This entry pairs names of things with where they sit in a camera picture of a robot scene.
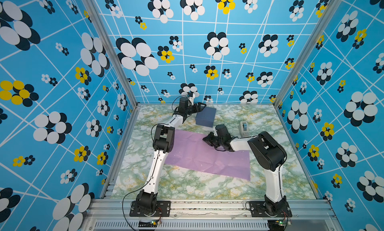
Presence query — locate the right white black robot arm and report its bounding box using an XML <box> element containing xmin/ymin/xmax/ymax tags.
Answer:
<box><xmin>203</xmin><ymin>125</ymin><xmax>287</xmax><ymax>217</ymax></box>

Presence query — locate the left green circuit board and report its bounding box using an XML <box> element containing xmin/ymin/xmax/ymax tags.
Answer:
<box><xmin>138</xmin><ymin>220</ymin><xmax>161</xmax><ymax>228</ymax></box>

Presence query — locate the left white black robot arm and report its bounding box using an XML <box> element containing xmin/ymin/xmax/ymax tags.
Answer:
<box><xmin>136</xmin><ymin>96</ymin><xmax>207</xmax><ymax>214</ymax></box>

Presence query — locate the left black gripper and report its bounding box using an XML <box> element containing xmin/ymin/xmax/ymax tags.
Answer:
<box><xmin>183</xmin><ymin>104</ymin><xmax>205</xmax><ymax>117</ymax></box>

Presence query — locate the dark blue gift box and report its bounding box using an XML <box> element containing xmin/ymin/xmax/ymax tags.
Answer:
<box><xmin>195</xmin><ymin>106</ymin><xmax>217</xmax><ymax>128</ymax></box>

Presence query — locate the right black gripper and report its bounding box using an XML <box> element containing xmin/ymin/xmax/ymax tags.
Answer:
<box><xmin>202</xmin><ymin>132</ymin><xmax>224</xmax><ymax>149</ymax></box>

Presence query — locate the purple wrapping paper sheet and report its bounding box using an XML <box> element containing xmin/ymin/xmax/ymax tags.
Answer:
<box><xmin>165</xmin><ymin>130</ymin><xmax>251</xmax><ymax>181</ymax></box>

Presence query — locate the aluminium front rail frame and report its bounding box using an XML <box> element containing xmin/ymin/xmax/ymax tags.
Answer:
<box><xmin>81</xmin><ymin>200</ymin><xmax>343</xmax><ymax>231</ymax></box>

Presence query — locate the green circuit board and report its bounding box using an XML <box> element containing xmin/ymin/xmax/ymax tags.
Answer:
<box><xmin>268</xmin><ymin>220</ymin><xmax>286</xmax><ymax>231</ymax></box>
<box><xmin>138</xmin><ymin>220</ymin><xmax>161</xmax><ymax>228</ymax></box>

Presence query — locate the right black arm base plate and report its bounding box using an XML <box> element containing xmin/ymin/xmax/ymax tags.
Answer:
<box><xmin>246</xmin><ymin>200</ymin><xmax>293</xmax><ymax>219</ymax></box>

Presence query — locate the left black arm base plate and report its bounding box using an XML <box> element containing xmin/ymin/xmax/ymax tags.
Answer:
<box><xmin>129</xmin><ymin>201</ymin><xmax>171</xmax><ymax>218</ymax></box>

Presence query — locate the white tape dispenser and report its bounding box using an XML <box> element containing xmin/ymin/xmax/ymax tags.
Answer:
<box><xmin>239</xmin><ymin>121</ymin><xmax>249</xmax><ymax>138</ymax></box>

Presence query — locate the right green circuit board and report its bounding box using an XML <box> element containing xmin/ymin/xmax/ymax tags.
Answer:
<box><xmin>268</xmin><ymin>220</ymin><xmax>286</xmax><ymax>231</ymax></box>

